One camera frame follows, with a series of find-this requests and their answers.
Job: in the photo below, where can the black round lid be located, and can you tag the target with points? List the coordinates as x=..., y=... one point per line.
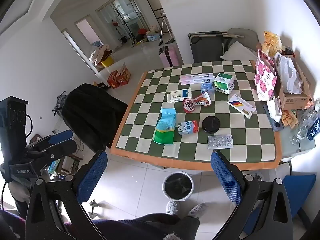
x=211, y=124

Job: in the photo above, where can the dark jar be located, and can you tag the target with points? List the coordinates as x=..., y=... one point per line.
x=288, y=50

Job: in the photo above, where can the blue stool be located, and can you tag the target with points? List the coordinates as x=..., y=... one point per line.
x=297, y=195

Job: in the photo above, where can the pile of clothes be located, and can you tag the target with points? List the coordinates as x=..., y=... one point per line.
x=98, y=53

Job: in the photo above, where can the green white carton box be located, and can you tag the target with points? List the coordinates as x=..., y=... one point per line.
x=223, y=82

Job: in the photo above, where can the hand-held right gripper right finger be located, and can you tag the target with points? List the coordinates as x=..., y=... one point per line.
x=226, y=177

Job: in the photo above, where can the blue label water bottle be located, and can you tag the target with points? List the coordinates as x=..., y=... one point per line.
x=314, y=127

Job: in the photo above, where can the yellow bucket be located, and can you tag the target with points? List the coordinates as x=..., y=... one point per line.
x=107, y=62

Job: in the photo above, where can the pink suitcase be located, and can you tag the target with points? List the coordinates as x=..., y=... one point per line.
x=170, y=57

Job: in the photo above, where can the orange snack packet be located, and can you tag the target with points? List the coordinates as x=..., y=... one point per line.
x=288, y=118

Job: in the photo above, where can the grey fluffy slipper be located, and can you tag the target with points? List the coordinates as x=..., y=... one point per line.
x=172, y=207
x=196, y=210

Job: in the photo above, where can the white blue medicine box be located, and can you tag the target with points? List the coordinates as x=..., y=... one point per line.
x=178, y=95

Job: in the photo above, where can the yellow snack bag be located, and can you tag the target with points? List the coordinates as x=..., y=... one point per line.
x=271, y=42

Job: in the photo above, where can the metal dumbbell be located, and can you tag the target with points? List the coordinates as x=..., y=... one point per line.
x=93, y=203

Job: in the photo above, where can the aluminium ladder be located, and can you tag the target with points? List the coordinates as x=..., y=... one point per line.
x=165, y=27

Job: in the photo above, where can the silver blister pack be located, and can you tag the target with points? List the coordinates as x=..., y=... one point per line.
x=220, y=141

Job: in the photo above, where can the blue green tissue pack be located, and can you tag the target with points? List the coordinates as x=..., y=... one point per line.
x=165, y=127

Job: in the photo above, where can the white plastic bag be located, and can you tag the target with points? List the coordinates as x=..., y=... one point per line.
x=287, y=72

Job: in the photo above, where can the grey fluffy sleeve cuff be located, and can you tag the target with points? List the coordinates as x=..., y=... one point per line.
x=172, y=237

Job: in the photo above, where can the red white snack wrapper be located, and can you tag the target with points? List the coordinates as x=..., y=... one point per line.
x=193, y=103

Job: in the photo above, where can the grey chair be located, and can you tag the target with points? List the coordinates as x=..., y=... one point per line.
x=246, y=36

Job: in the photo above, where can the green white checkered tablecloth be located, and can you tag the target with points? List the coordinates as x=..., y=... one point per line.
x=150, y=120

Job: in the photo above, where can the white trash bin black liner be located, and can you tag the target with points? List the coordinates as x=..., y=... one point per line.
x=178, y=186

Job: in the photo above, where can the small blue packet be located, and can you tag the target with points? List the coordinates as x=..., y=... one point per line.
x=207, y=88

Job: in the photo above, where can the black chair with jacket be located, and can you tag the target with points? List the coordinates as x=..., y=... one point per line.
x=92, y=115

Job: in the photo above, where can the pink white long box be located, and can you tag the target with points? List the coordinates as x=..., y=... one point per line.
x=197, y=78

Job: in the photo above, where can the clear plastic water bottle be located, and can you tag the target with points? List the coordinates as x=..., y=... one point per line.
x=301, y=130

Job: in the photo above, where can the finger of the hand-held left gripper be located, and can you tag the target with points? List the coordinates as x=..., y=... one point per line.
x=61, y=136
x=68, y=148

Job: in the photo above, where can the white pillow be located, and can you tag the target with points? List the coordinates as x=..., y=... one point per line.
x=237, y=52

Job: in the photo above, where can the grey folding bed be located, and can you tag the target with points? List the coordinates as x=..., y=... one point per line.
x=205, y=47

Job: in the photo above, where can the dark blue flat case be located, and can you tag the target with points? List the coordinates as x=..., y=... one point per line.
x=276, y=126

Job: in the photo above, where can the crumpled white tissue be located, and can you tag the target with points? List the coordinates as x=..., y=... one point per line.
x=273, y=107

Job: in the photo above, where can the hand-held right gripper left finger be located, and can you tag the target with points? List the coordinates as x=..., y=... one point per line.
x=92, y=175

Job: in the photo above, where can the pink floral paper bag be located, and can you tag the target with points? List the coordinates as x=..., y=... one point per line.
x=265, y=80

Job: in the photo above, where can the white box with colour stripes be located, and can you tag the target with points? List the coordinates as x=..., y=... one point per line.
x=241, y=105

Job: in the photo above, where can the person's legs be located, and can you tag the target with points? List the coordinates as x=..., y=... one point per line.
x=150, y=227

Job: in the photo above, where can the brown cardboard box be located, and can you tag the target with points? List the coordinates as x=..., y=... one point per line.
x=292, y=100

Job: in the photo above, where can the black coat rack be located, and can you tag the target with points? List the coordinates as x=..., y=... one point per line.
x=125, y=22

